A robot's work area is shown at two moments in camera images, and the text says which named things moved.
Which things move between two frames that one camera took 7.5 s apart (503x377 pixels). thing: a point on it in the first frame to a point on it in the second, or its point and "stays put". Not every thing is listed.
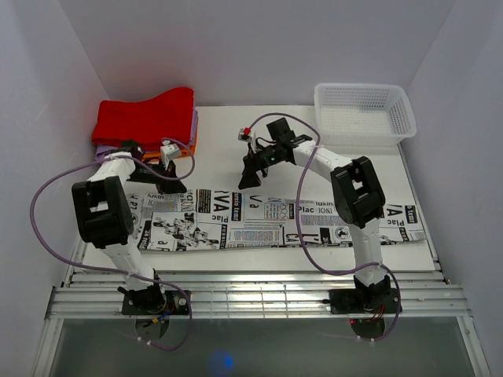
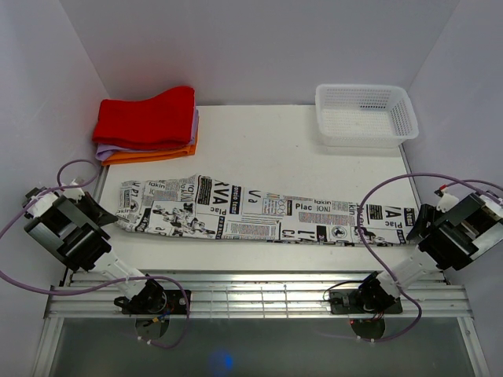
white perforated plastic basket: (362, 114) stays put
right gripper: (253, 164) to (427, 213)
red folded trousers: (169, 116) stays put
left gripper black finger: (170, 186) to (103, 217)
